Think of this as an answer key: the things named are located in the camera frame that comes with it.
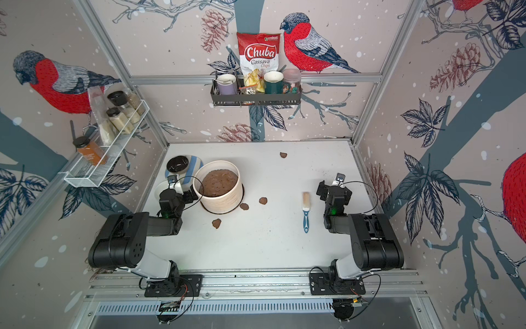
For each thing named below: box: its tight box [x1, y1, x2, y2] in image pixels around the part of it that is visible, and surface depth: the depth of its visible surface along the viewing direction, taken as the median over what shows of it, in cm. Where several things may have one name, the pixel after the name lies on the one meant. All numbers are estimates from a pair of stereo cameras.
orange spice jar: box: [72, 135, 109, 166], surface depth 68 cm
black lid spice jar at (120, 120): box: [106, 106, 135, 135], surface depth 79 cm
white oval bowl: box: [147, 174, 170, 205], surface depth 100 cm
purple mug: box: [216, 73, 238, 96], surface depth 85 cm
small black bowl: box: [166, 154, 190, 174], surface depth 109 cm
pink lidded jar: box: [282, 68, 303, 94], surface depth 87 cm
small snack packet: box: [238, 84, 258, 96], surface depth 87 cm
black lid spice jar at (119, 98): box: [106, 90, 142, 125], surface depth 82 cm
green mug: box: [263, 70, 292, 95], surface depth 85 cm
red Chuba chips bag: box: [236, 32, 281, 80], surface depth 81 cm
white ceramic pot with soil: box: [192, 159, 244, 214], surface depth 92 cm
